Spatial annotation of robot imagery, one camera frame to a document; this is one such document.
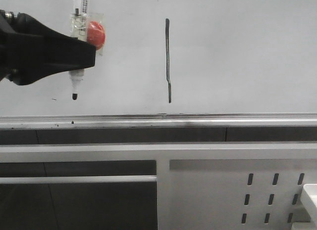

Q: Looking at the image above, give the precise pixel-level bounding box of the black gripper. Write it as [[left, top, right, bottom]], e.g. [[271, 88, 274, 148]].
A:
[[0, 9, 96, 86]]

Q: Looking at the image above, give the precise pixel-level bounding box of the white whiteboard marker pen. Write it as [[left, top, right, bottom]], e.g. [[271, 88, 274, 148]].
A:
[[69, 0, 89, 100]]

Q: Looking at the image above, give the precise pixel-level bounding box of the red round magnet taped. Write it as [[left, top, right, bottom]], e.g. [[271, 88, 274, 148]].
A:
[[86, 13, 106, 56]]

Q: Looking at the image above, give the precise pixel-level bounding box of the large white whiteboard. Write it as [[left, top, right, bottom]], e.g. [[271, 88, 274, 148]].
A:
[[0, 0, 317, 116]]

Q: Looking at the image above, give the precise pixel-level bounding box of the white metal pegboard frame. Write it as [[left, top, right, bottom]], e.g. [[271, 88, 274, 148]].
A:
[[0, 142, 317, 230]]

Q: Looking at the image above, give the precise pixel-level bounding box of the aluminium whiteboard tray rail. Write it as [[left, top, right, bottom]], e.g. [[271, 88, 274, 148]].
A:
[[0, 113, 317, 130]]

